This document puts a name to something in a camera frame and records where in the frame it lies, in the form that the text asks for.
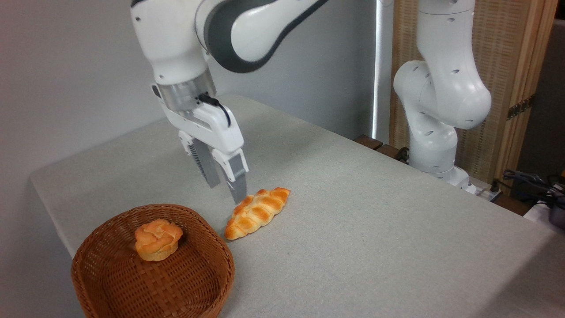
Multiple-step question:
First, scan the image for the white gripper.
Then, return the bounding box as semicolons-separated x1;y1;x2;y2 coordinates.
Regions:
152;83;249;205

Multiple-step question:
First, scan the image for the long braided bread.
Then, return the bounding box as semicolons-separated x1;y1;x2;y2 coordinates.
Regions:
224;187;291;241

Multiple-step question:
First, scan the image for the round bread bun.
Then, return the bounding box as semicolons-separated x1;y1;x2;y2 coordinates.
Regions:
134;219;184;262

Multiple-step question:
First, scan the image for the brown wicker basket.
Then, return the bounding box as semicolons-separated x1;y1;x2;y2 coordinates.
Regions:
71;203;236;318

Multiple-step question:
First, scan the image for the grey tablecloth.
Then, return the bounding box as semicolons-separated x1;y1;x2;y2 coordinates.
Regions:
29;93;565;318

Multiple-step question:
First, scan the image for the dark wooden block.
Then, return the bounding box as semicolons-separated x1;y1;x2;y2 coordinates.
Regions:
375;144;409;162
353;135;384;151

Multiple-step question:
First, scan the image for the white power strip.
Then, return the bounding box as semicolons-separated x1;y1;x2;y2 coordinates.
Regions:
467;176;504;203

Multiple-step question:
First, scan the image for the metal screen hinge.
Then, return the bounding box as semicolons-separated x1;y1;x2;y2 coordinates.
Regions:
506;95;536;121

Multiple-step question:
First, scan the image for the wooden bamboo folding screen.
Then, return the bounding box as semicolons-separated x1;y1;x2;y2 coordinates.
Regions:
389;0;559;195

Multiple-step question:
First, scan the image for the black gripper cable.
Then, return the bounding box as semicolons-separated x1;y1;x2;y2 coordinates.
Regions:
197;92;232;128

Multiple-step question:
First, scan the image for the black cable bundle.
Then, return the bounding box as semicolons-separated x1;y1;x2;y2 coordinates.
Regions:
502;169;565;200

